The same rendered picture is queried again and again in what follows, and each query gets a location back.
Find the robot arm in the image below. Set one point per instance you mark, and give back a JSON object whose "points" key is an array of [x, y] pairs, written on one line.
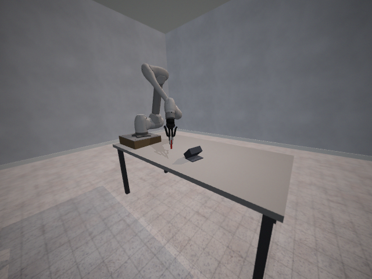
{"points": [[156, 76]]}

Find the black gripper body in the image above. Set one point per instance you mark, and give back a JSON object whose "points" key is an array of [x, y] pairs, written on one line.
{"points": [[170, 121]]}

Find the grey square panel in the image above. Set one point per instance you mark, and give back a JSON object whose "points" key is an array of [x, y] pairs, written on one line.
{"points": [[195, 151]]}

